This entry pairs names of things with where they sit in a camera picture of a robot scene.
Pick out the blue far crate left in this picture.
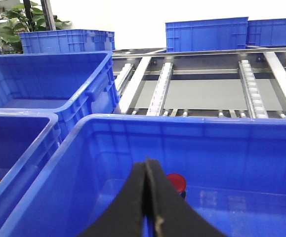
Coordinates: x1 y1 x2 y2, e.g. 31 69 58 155
19 29 115 54

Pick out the blue source plastic crate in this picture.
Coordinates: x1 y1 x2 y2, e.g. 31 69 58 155
0 108 62 237

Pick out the blue target plastic crate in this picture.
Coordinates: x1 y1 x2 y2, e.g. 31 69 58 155
0 115 286 237

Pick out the blue far crate right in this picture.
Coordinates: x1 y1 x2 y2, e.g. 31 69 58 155
246 18 286 47

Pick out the metal roller rack frame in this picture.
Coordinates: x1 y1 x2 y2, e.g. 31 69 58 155
113 46 286 119

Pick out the blue rear left crate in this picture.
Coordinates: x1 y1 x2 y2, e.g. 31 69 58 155
0 51 120 138

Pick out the green potted plant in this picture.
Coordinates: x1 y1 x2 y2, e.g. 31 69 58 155
0 1 72 54

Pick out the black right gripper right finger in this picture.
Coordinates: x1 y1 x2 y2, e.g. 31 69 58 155
145 158 225 237

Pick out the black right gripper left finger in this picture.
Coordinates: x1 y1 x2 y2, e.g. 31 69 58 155
79 162 146 237

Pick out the blue far crate centre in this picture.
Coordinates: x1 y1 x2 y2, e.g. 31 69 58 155
165 17 248 52

